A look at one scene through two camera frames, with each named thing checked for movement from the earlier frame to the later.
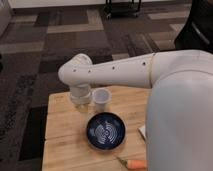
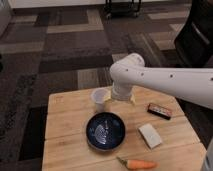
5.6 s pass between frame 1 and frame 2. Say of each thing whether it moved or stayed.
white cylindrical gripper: moved
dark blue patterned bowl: stayed
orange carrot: stayed
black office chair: stayed
